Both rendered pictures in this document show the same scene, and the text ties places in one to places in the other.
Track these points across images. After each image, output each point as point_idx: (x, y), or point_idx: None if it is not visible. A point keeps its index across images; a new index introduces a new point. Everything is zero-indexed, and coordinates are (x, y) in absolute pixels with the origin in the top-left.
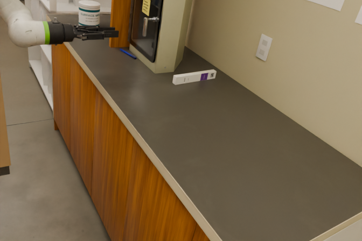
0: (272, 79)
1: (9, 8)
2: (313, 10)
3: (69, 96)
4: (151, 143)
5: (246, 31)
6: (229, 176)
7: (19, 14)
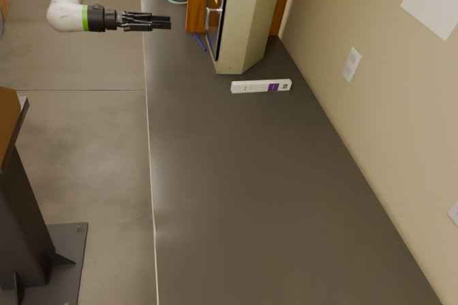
0: (352, 108)
1: None
2: (414, 30)
3: None
4: (155, 169)
5: (339, 37)
6: (220, 232)
7: None
